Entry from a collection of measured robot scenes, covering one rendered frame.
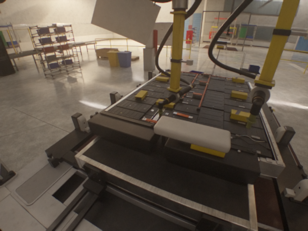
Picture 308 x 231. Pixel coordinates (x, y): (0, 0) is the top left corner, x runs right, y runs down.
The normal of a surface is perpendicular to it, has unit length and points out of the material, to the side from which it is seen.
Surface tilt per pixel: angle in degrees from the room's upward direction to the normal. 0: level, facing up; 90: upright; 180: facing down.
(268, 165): 90
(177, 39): 90
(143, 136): 0
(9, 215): 0
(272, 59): 90
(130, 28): 90
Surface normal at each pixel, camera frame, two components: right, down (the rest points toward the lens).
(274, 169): -0.41, 0.48
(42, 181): 0.00, -0.85
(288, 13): -0.62, 0.41
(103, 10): 0.16, 0.52
